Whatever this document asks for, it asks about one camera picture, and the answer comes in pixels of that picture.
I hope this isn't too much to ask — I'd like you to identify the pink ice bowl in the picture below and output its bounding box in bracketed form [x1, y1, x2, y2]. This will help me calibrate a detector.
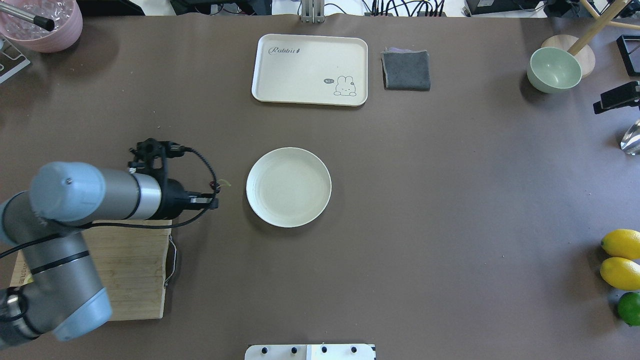
[0, 0, 83, 53]

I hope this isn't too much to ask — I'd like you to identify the white column mount base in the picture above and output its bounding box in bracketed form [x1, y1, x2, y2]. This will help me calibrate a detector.
[244, 343, 377, 360]

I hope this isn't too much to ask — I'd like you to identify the yellow lemon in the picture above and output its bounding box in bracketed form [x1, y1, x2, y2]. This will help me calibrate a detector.
[599, 257, 640, 291]
[600, 228, 640, 260]

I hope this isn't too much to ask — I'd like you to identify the metal muddler black tip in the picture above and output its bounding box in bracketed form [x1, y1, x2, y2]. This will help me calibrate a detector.
[0, 2, 55, 32]

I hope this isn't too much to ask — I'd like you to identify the metal scoop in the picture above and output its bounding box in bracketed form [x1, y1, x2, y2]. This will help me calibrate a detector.
[619, 119, 640, 156]

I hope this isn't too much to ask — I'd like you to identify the wooden stand with base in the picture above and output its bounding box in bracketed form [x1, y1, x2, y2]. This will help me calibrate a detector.
[541, 0, 639, 79]

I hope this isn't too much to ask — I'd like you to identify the bamboo cutting board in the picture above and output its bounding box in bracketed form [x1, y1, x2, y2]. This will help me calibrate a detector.
[10, 219, 173, 321]

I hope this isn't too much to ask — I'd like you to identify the yellow lemon near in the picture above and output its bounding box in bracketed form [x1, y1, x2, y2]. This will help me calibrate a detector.
[599, 257, 640, 291]

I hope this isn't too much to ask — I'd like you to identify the cream round plate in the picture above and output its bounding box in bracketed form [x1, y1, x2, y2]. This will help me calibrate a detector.
[246, 146, 333, 228]

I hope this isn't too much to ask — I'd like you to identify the yellow lemon far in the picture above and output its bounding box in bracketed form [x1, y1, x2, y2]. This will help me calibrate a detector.
[600, 228, 640, 260]

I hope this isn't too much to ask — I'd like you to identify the green lime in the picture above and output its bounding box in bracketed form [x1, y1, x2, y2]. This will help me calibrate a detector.
[617, 292, 640, 327]

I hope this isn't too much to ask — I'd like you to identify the grey folded cloth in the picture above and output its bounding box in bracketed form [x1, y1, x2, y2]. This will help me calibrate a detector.
[381, 47, 431, 91]

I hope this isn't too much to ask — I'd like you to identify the white cup rack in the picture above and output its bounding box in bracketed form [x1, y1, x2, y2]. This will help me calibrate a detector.
[0, 35, 31, 84]

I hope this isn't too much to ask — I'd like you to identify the cream rabbit tray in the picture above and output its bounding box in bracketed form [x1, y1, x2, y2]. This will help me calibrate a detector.
[251, 33, 369, 107]

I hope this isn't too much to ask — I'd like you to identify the aluminium frame post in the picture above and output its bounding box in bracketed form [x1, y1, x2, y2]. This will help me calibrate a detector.
[300, 0, 325, 24]

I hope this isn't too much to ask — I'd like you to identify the green bowl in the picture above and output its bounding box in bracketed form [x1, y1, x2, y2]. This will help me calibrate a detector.
[526, 47, 582, 94]

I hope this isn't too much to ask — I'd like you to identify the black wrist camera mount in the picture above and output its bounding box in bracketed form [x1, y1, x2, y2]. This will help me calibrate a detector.
[127, 137, 192, 178]

